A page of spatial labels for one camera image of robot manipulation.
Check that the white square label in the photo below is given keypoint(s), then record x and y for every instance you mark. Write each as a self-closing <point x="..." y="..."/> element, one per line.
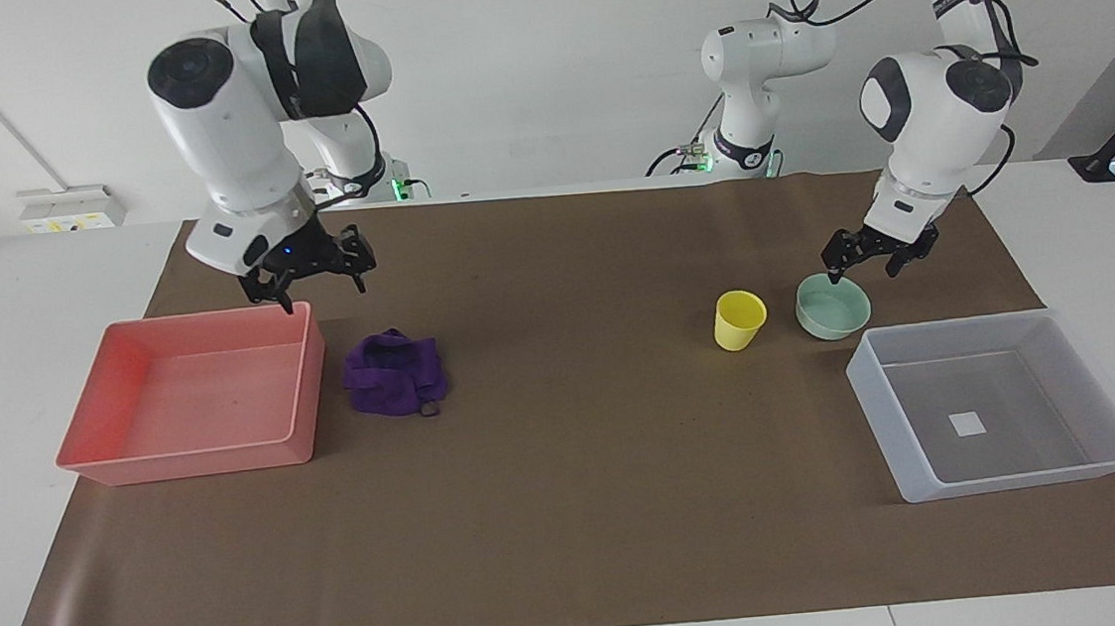
<point x="967" y="424"/>

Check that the translucent plastic bin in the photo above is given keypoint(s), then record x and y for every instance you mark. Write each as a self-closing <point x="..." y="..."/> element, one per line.
<point x="997" y="398"/>

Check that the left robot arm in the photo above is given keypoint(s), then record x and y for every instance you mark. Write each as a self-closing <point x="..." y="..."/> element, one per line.
<point x="930" y="114"/>

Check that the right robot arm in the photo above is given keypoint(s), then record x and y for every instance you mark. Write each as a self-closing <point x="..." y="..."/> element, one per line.
<point x="236" y="149"/>

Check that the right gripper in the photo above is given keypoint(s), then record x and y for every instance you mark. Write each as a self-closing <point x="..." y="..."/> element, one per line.
<point x="306" y="248"/>

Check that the pink plastic bin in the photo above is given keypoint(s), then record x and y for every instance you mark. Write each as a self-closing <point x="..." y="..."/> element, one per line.
<point x="192" y="411"/>

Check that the purple cloth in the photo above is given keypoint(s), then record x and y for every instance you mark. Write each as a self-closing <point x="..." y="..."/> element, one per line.
<point x="391" y="374"/>

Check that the pale green bowl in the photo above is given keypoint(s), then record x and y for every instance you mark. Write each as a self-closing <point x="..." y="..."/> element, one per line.
<point x="831" y="316"/>

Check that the yellow plastic cup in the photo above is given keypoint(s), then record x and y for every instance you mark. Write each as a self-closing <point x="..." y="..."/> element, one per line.
<point x="737" y="324"/>

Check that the white wall socket box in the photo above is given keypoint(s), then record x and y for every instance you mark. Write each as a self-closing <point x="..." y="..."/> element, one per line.
<point x="72" y="210"/>

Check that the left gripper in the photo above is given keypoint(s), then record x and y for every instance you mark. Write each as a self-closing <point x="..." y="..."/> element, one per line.
<point x="882" y="244"/>

